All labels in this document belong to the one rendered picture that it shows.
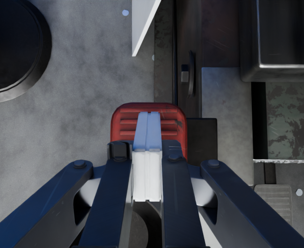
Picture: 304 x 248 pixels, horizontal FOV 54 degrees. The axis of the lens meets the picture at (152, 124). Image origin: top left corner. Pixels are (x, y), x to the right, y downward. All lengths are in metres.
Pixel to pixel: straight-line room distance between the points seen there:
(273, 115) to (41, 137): 0.82
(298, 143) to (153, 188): 0.25
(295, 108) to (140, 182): 0.26
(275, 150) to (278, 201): 0.54
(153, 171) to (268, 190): 0.75
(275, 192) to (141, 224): 0.42
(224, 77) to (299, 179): 0.77
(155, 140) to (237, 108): 0.22
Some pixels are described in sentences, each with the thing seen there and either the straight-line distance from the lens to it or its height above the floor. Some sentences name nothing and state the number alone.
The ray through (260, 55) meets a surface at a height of 0.70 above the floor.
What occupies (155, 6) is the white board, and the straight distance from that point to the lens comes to 0.73.
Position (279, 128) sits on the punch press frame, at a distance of 0.37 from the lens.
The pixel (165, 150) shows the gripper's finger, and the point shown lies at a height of 0.82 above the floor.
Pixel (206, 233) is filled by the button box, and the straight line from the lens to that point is 0.38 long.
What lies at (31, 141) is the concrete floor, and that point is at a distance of 1.07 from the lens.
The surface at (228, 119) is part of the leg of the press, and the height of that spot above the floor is 0.64.
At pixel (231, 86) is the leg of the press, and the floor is 0.64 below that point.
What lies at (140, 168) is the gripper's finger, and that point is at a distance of 0.15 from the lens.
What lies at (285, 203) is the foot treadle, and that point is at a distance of 0.91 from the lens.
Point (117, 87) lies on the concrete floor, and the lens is 1.02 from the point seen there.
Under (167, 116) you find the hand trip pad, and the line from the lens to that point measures 0.23.
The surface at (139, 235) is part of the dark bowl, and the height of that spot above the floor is 0.00.
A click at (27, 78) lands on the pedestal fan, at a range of 1.08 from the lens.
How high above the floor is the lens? 0.99
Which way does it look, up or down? 84 degrees down
